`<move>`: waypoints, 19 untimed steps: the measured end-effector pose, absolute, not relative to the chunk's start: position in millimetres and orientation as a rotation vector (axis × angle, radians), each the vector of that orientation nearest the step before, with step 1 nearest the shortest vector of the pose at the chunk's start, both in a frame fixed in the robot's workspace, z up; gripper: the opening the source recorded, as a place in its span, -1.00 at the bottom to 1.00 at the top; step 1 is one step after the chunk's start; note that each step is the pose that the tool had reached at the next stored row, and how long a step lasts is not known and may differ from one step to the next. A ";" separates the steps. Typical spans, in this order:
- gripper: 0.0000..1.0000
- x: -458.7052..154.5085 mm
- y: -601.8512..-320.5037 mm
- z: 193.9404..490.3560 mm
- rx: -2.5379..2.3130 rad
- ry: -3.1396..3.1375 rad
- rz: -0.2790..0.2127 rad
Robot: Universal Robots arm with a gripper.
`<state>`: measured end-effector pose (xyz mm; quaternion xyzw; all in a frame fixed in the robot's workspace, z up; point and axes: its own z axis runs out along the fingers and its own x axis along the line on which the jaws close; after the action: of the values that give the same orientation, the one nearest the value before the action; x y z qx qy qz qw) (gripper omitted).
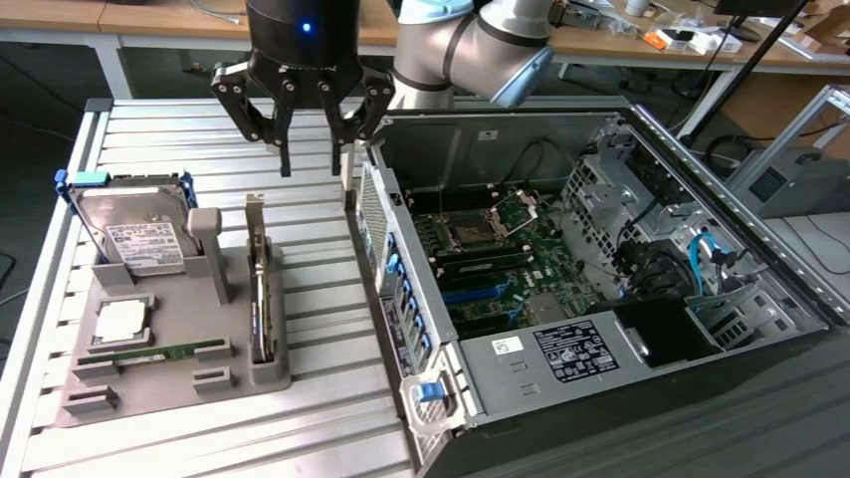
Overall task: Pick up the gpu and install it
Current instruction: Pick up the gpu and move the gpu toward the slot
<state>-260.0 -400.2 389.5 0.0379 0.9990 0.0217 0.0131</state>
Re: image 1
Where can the hard disk in blue carrier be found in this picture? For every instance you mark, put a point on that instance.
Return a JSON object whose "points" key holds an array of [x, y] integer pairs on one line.
{"points": [[133, 239]]}

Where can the grey computer tower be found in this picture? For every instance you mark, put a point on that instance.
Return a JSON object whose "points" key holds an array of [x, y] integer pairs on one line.
{"points": [[797, 184]]}

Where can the black monitor stand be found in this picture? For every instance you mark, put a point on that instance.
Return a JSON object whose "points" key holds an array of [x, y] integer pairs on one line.
{"points": [[737, 25]]}

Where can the metal disk bay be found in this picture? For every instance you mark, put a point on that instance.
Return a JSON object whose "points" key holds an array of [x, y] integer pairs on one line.
{"points": [[744, 318]]}

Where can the black stand pole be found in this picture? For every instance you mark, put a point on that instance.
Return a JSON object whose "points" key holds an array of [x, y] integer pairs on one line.
{"points": [[756, 57]]}

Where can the black RAM stick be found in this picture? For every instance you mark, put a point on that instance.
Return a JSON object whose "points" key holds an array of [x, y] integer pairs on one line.
{"points": [[485, 265]]}

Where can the perforated metal drive cage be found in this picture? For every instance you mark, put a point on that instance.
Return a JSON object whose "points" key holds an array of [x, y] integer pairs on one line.
{"points": [[598, 199]]}

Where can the open grey PC case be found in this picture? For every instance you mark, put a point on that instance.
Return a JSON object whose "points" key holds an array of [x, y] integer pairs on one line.
{"points": [[372, 214]]}

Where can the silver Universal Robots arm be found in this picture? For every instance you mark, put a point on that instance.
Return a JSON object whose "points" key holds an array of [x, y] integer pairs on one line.
{"points": [[465, 45]]}

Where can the brown cardboard piece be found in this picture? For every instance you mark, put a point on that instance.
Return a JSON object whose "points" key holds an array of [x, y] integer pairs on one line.
{"points": [[831, 25]]}

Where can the short blue expansion slot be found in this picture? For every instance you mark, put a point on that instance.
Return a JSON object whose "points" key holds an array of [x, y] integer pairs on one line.
{"points": [[513, 312]]}

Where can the silver CPU chip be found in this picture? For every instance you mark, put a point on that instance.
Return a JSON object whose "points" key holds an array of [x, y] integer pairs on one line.
{"points": [[121, 321]]}

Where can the white cup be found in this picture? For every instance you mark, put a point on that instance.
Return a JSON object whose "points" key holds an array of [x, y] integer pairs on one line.
{"points": [[640, 6]]}

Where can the square chipset heat sink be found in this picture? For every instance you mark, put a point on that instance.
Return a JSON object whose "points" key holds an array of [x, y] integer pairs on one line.
{"points": [[550, 309]]}

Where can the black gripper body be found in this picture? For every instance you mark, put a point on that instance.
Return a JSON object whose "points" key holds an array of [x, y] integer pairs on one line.
{"points": [[302, 50]]}

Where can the green RAM stick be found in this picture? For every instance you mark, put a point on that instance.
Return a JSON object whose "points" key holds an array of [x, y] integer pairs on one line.
{"points": [[153, 353]]}

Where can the metal socket cover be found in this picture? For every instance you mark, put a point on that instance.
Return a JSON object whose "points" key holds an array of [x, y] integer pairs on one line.
{"points": [[517, 209]]}

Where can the orange and white box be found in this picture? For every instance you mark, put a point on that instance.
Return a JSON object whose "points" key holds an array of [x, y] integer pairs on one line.
{"points": [[664, 39]]}

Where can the grey power supply unit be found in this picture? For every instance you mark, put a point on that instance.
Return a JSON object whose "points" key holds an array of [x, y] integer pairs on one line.
{"points": [[505, 378]]}

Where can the small white box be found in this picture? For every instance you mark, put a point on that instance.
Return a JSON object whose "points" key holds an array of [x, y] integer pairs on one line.
{"points": [[717, 44]]}

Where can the graphics card with black fan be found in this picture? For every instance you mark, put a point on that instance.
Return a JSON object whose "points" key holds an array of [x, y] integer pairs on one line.
{"points": [[262, 299]]}

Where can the wooden desk with grey frame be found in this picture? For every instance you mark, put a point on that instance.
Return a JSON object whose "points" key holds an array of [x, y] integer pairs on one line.
{"points": [[793, 59], [54, 15]]}

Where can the blue case latch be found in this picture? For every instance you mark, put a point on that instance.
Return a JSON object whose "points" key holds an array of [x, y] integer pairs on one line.
{"points": [[429, 391]]}

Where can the CPU socket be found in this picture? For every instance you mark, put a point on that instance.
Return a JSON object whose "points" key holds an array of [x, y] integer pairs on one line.
{"points": [[473, 231]]}

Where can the grey plastic parts rack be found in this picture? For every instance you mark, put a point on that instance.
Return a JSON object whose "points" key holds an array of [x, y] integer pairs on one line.
{"points": [[179, 318]]}

